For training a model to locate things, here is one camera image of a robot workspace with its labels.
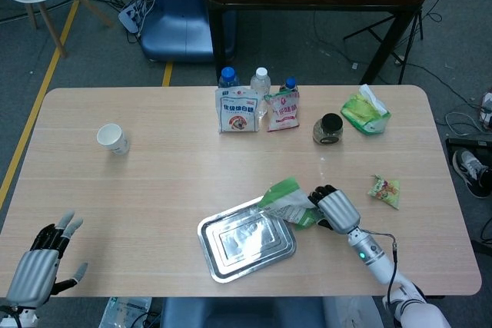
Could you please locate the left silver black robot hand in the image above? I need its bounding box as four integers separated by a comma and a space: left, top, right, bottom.
5, 210, 88, 309

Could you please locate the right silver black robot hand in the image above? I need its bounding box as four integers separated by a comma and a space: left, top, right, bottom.
308, 184, 361, 235

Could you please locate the green white snack bag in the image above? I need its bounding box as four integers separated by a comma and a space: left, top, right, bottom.
256, 176, 322, 231

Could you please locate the clear plastic bag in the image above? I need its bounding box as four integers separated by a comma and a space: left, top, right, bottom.
100, 296, 153, 328

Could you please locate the silver metal tray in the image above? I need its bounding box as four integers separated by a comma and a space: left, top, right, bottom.
197, 196, 297, 284

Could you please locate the pink white snack pouch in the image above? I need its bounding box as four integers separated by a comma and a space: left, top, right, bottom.
263, 91, 301, 132

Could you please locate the white sugar bag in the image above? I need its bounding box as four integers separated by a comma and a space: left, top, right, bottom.
214, 86, 260, 134

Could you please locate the small yellow green snack packet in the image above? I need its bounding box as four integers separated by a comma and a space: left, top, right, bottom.
366, 174, 401, 210

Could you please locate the glass spice jar black lid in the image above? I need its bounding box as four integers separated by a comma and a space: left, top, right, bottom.
312, 113, 344, 146

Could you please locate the green tissue pack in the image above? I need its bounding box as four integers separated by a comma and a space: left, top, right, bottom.
340, 84, 392, 137

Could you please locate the small blue cap bottle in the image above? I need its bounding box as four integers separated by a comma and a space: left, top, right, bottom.
279, 77, 300, 94

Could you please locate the grey black sneaker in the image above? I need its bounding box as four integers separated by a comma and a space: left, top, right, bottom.
451, 147, 492, 199

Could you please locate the white cap water bottle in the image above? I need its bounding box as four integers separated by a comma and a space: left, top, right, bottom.
250, 67, 271, 118

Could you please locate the white paper cup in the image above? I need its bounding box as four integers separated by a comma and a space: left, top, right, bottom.
95, 123, 131, 157

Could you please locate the large blue cap bottle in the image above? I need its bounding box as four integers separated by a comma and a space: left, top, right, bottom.
218, 66, 240, 89

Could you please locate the black tripod stand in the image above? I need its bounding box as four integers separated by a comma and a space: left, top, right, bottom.
343, 0, 450, 85

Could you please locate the white socket block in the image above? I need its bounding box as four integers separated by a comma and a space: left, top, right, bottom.
480, 91, 492, 128

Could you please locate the blue machine base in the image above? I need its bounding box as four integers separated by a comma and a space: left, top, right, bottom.
138, 0, 236, 64

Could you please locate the white power strip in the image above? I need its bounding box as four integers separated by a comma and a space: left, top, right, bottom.
118, 0, 149, 35

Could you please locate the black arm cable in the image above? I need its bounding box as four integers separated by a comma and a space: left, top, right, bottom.
363, 229, 399, 320

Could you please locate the grey floor cable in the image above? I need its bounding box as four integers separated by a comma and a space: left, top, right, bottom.
445, 111, 486, 137

